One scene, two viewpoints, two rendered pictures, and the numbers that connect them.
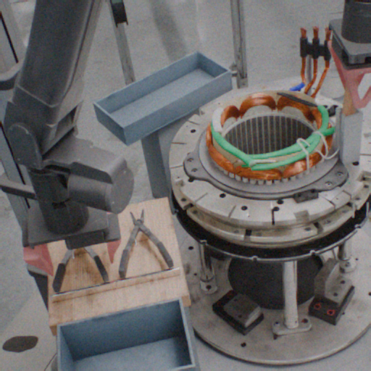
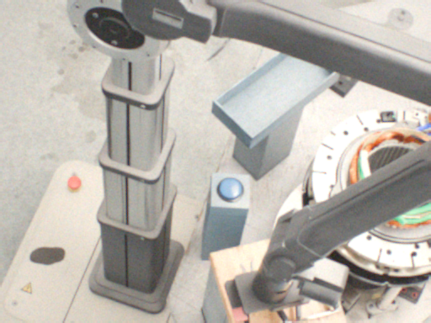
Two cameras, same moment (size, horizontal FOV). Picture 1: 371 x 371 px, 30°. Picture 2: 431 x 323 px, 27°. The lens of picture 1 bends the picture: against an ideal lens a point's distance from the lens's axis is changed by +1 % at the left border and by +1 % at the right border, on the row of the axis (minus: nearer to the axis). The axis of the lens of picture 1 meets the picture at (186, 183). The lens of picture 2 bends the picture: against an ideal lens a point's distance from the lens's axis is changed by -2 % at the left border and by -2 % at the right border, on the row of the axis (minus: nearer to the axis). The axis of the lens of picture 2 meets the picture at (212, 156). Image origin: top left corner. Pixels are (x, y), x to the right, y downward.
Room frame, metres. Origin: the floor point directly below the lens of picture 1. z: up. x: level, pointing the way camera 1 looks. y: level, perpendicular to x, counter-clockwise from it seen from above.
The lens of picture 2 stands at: (0.20, 0.46, 2.49)
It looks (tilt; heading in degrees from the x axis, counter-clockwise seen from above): 61 degrees down; 339
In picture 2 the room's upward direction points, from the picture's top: 9 degrees clockwise
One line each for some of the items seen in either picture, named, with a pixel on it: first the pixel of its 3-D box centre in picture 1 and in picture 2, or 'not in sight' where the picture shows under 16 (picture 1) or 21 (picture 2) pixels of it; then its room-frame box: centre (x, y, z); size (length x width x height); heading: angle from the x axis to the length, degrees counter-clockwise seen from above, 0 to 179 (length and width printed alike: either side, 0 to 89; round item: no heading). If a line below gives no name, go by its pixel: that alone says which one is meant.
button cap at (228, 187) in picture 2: not in sight; (231, 188); (0.90, 0.15, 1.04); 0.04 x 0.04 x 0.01
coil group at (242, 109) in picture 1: (257, 106); (389, 140); (0.90, -0.13, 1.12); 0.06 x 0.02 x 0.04; 98
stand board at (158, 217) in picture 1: (114, 261); (279, 294); (0.68, 0.12, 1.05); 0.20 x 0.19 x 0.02; 4
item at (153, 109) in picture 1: (172, 144); (269, 122); (1.09, 0.02, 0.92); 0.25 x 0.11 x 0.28; 120
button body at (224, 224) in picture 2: not in sight; (224, 219); (0.90, 0.15, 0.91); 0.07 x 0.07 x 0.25; 76
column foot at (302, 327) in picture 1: (290, 324); (381, 304); (0.70, -0.14, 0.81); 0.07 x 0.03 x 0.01; 90
